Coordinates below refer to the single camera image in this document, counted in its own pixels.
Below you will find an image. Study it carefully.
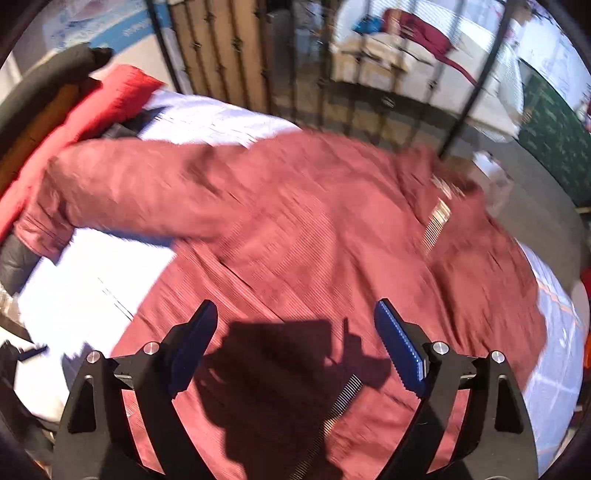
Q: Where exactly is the black quilted jacket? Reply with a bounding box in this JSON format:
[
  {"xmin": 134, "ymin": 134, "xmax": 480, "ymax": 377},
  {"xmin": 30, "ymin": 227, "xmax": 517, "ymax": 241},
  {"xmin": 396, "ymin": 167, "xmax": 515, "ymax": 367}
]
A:
[{"xmin": 0, "ymin": 235, "xmax": 41, "ymax": 296}]

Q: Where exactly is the dark grey garment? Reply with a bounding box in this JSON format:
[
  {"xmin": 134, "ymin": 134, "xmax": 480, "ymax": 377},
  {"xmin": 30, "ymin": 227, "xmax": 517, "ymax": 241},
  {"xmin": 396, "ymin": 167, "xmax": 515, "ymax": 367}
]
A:
[{"xmin": 0, "ymin": 44, "xmax": 114, "ymax": 134}]

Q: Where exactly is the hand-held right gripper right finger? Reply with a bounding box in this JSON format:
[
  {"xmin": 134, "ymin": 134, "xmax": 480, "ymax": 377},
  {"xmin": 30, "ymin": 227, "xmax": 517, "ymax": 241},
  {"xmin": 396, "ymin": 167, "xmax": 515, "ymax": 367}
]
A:
[{"xmin": 374, "ymin": 299, "xmax": 541, "ymax": 480}]

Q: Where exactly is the brown garment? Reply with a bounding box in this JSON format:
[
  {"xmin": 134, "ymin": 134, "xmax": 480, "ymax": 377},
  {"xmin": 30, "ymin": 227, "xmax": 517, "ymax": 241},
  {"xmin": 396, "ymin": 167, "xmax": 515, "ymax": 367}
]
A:
[{"xmin": 0, "ymin": 83, "xmax": 83, "ymax": 185}]

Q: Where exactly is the blue checked bed sheet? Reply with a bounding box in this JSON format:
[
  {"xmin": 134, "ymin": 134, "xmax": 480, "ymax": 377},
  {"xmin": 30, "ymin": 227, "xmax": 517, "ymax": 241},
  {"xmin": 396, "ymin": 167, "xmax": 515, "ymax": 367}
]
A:
[{"xmin": 14, "ymin": 90, "xmax": 585, "ymax": 462}]

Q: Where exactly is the maroon quilted jacket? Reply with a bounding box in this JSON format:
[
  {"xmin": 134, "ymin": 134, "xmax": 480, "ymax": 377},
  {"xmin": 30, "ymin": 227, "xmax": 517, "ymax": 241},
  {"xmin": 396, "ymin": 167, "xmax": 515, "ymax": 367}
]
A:
[{"xmin": 14, "ymin": 131, "xmax": 549, "ymax": 480}]

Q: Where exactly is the red puffer jacket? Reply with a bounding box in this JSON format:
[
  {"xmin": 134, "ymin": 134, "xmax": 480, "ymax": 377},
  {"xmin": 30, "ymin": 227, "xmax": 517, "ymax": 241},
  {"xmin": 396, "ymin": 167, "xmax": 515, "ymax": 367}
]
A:
[{"xmin": 0, "ymin": 65, "xmax": 166, "ymax": 241}]

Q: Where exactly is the dark red cloth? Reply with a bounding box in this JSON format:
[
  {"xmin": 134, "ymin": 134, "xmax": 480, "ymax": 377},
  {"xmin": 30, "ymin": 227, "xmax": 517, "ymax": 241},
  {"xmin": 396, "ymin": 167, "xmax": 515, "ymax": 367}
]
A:
[{"xmin": 381, "ymin": 8, "xmax": 480, "ymax": 88}]

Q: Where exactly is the white and beige bedding bundle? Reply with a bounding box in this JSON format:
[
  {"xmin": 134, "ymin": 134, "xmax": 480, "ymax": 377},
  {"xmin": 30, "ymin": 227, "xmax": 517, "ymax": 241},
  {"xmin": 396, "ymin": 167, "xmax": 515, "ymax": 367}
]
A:
[{"xmin": 332, "ymin": 0, "xmax": 520, "ymax": 141}]

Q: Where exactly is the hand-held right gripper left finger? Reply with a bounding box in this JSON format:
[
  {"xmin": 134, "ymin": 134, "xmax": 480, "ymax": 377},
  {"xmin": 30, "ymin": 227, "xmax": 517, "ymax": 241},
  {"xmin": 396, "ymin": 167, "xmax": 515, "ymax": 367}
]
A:
[{"xmin": 53, "ymin": 299, "xmax": 219, "ymax": 480}]

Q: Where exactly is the green patterned cloth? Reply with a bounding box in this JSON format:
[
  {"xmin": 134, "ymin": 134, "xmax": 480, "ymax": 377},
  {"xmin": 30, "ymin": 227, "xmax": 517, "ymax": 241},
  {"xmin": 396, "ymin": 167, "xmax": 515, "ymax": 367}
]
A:
[{"xmin": 517, "ymin": 60, "xmax": 591, "ymax": 206}]

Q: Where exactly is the black iron railing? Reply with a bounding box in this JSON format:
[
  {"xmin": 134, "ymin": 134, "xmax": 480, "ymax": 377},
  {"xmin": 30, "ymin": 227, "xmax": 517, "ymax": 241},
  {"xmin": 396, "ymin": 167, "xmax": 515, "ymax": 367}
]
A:
[{"xmin": 147, "ymin": 0, "xmax": 522, "ymax": 160}]

